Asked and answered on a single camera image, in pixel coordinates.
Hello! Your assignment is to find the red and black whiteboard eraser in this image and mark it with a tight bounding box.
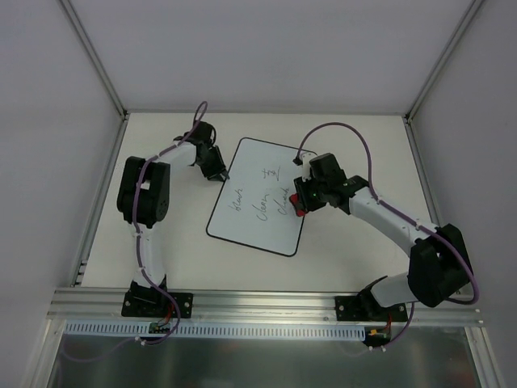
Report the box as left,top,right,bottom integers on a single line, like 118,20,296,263
289,193,306,217

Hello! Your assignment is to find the white whiteboard with black rim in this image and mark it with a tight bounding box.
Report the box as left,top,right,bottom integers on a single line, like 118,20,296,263
206,137,304,257

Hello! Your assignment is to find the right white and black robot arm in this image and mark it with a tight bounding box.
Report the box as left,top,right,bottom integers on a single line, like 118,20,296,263
289,152,473,320

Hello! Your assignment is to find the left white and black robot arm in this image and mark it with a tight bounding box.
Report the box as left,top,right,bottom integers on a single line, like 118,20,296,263
116,120,229,319

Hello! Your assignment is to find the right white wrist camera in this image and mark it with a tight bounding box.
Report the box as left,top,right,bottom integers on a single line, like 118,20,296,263
292,151,317,182

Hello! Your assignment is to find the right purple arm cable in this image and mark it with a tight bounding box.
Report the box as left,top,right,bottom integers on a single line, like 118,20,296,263
296,121,481,352

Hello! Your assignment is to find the right aluminium table edge rail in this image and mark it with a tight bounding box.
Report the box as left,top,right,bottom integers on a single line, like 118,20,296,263
402,116,442,225

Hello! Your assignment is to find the aluminium table edge rail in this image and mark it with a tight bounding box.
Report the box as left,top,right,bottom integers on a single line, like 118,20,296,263
65,113,129,288
402,116,442,225

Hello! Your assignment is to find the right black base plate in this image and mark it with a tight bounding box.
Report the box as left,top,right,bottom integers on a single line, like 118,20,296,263
334,294,409,323

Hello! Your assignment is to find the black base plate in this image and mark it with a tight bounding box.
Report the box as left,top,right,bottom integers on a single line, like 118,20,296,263
120,284,194,319
334,294,409,323

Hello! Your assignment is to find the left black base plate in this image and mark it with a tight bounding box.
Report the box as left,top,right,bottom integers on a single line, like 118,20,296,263
120,284,194,319

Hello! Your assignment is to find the left aluminium table edge rail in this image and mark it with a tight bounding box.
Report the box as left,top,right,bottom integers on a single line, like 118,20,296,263
65,113,129,288

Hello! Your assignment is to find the left aluminium frame post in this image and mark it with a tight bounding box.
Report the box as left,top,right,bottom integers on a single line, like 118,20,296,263
57,0,128,119

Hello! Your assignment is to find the aluminium frame post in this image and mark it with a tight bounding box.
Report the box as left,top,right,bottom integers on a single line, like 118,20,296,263
57,0,128,119
405,0,485,123

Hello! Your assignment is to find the aluminium mounting rail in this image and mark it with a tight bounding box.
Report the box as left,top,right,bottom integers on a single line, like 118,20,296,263
47,287,485,327

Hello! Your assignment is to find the white slotted cable duct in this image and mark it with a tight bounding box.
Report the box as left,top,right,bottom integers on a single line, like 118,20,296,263
64,320,366,342

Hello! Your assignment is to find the right aluminium frame post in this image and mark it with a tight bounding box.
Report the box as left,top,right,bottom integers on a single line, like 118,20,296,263
405,0,485,123

